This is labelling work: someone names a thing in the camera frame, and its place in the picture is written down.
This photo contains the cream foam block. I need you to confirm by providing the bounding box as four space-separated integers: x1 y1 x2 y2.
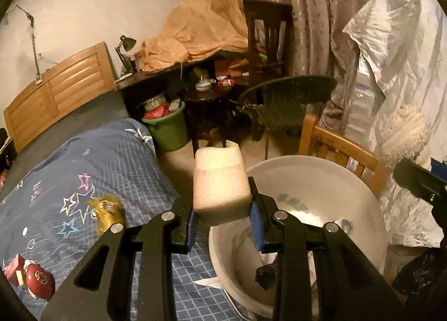
193 140 251 226

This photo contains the grey white sock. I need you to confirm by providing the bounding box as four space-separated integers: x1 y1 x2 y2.
378 104 431 170

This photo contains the black plaid cloth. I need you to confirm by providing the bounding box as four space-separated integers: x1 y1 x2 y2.
255 261 277 290

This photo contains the yellow snack packet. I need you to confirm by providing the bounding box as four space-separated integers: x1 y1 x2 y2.
85 194 128 236

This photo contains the red apple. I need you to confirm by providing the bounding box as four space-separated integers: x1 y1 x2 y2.
25 263 55 301

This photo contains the white plastic basin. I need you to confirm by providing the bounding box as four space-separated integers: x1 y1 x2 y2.
208 155 389 318

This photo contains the blue checked star bedspread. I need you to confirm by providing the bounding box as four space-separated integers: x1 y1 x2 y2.
1 118 255 320

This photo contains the cream foam cube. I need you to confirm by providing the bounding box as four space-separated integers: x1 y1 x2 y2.
15 270 27 287

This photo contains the pink rectangular box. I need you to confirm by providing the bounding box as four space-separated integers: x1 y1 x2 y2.
4 254 25 287

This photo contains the silver white plastic sheet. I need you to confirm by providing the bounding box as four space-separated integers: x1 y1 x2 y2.
342 0 447 248

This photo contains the green plastic bucket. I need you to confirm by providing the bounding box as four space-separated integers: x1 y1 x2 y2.
142 101 189 152

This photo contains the dark wicker chair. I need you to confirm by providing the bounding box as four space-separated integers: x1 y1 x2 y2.
236 75 337 159

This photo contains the dark wooden desk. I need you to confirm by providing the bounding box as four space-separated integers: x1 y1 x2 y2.
114 59 253 123

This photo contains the wooden slatted headboard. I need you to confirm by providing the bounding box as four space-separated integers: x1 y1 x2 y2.
4 42 116 152

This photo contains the dark wooden chair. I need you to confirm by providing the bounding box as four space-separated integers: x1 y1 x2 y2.
242 0 293 82

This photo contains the black desk lamp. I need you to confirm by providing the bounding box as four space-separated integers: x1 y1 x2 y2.
114 35 137 77

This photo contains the orange cloth cover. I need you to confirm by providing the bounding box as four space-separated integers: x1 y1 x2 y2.
135 0 248 72

